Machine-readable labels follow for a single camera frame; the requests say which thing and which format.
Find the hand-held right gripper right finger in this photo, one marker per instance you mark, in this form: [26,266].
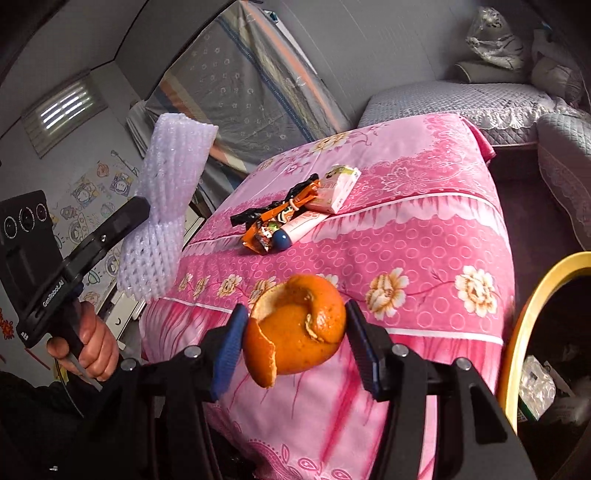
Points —
[364,350]

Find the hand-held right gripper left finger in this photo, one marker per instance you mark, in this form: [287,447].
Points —
[228,350]

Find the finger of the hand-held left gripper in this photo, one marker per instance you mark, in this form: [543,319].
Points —
[115,230]

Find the white foam net sleeve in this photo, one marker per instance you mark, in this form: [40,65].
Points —
[166,194]

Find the orange peel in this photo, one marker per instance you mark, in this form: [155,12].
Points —
[300,341]

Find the small colourful candy wrapper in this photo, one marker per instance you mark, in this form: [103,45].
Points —
[259,237]

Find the pink tube blue cap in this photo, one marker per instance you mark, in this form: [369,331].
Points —
[300,226]

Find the orange black snack wrapper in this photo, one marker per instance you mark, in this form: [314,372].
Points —
[281,207]

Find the yellow rimmed waste bin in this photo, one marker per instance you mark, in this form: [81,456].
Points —
[521,318]

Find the small cardboard box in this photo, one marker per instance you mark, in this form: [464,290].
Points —
[337,189]

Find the person's left forearm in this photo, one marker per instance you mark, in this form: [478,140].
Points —
[32,424]

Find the person's left hand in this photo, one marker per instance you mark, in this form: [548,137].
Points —
[99,350]

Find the plain grey draped cloth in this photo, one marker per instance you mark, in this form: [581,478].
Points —
[138,124]

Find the pink floral blanket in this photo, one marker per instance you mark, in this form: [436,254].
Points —
[415,240]

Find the grey quilted sofa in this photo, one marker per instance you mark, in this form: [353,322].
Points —
[438,99]

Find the grey bolster pillow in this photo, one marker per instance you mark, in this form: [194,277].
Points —
[485,73]

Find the beige cushion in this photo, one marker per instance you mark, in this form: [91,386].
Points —
[554,76]

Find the plastic wrapped tiger plush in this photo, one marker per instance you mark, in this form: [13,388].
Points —
[496,41]

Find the cartoon printed wall cloth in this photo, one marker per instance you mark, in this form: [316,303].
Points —
[92,194]

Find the red wall sticker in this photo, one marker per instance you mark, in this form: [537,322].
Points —
[5,328]

